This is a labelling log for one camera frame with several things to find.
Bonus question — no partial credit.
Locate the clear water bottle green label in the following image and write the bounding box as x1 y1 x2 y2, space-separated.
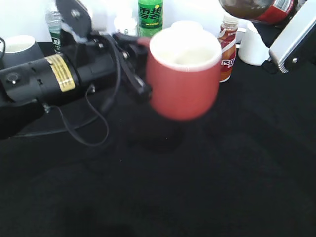
45 11 62 52

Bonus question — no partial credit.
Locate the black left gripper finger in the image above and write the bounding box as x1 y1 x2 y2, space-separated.
120 51 152 103

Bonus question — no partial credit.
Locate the white purple milk carton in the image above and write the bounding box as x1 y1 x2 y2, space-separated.
114 11 137 36

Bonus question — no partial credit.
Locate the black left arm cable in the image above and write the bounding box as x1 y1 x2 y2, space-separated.
9 34 131 147

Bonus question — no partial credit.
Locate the red ceramic mug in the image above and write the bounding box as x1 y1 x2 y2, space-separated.
137 28 222 121

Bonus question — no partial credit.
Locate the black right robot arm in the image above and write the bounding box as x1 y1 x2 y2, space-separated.
261 0 316 74

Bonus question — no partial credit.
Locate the orange Nescafe coffee bottle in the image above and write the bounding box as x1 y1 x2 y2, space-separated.
218 13 238 82

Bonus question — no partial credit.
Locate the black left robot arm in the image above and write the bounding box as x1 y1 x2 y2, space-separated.
0 34 152 139

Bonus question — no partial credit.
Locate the dark grey mug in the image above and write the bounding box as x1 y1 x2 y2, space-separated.
0 35 44 69

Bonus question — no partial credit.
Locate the black mug white interior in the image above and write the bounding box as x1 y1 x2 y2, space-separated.
171 20 203 32

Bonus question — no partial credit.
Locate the cola bottle red label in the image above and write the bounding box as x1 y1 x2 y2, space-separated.
219 0 299 25

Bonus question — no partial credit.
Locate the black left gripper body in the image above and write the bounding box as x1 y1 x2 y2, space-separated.
71 33 138 95

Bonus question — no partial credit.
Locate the green Sprite bottle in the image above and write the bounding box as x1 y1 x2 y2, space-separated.
138 0 163 37

